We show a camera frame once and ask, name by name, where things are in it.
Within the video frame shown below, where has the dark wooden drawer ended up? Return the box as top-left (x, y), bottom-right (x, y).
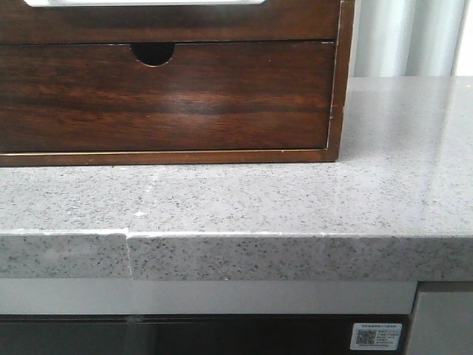
top-left (1, 41), bottom-right (335, 152)

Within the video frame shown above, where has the dark wooden drawer cabinet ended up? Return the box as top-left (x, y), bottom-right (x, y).
top-left (1, 1), bottom-right (355, 167)

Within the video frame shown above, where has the white QR code sticker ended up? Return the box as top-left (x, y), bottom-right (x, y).
top-left (350, 323), bottom-right (403, 351)

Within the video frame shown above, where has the white curtain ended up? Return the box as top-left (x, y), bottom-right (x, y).
top-left (349, 0), bottom-right (472, 77)

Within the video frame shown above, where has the white tray on cabinet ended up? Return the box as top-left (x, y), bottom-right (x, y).
top-left (25, 0), bottom-right (265, 7)

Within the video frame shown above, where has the grey lower cabinet door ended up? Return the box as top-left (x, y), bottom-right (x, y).
top-left (406, 282), bottom-right (472, 354)

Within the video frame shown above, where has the black oven front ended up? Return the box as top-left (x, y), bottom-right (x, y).
top-left (1, 314), bottom-right (409, 354)

